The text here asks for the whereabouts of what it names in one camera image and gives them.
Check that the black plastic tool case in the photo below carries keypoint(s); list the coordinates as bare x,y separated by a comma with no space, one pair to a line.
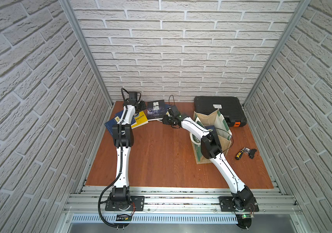
228,106

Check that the small yellow black cylinder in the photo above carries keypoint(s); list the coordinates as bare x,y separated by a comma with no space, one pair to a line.
240,154

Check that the black cover book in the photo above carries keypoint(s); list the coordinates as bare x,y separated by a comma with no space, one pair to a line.
156,110

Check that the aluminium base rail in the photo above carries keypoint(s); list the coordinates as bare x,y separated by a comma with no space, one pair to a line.
176,205

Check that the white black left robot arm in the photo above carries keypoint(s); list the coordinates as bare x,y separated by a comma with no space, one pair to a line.
123,141

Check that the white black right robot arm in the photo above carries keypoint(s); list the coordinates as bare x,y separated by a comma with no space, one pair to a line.
211,149

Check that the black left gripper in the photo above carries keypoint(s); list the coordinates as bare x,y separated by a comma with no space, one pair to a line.
140,106

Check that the aluminium frame post right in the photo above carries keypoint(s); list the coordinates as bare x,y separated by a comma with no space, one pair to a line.
299,11

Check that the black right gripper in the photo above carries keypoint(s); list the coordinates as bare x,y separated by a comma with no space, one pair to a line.
166,119

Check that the blue book yellow label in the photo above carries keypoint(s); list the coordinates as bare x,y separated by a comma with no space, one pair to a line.
211,128

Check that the small black clip object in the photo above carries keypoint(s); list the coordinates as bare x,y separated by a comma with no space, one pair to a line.
252,153

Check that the aluminium frame post left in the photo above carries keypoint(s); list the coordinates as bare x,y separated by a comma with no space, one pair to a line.
74,22

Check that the aluminium frame post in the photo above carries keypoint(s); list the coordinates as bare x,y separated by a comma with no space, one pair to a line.
74,22
299,11

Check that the yellow cartoon cover book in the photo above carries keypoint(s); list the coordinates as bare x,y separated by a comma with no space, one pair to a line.
139,119

